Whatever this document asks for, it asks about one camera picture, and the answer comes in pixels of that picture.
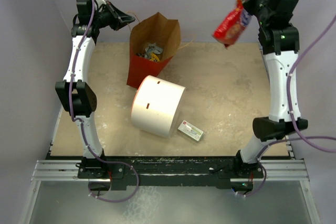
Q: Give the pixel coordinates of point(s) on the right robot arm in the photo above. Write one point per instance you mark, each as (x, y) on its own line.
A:
(279, 40)

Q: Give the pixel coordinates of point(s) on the red brown paper bag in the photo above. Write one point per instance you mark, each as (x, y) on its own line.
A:
(158, 29)

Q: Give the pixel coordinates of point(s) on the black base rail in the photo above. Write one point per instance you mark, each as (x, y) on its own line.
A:
(120, 172)

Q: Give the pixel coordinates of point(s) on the white cylindrical container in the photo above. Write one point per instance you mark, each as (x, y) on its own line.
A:
(155, 106)

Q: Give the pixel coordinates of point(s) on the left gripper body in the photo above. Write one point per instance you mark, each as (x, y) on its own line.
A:
(105, 18)

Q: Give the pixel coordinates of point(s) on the silver foil packet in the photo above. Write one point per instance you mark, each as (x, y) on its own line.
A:
(149, 49)

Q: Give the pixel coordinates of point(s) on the small white green box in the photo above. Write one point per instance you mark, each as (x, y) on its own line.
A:
(191, 131)

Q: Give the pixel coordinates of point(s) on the red cookie snack bag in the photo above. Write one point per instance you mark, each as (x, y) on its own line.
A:
(233, 25)

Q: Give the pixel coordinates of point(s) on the yellow M&M packet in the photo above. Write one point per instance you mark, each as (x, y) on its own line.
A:
(154, 58)

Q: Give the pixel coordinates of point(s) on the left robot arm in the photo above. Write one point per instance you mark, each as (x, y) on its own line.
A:
(74, 92)

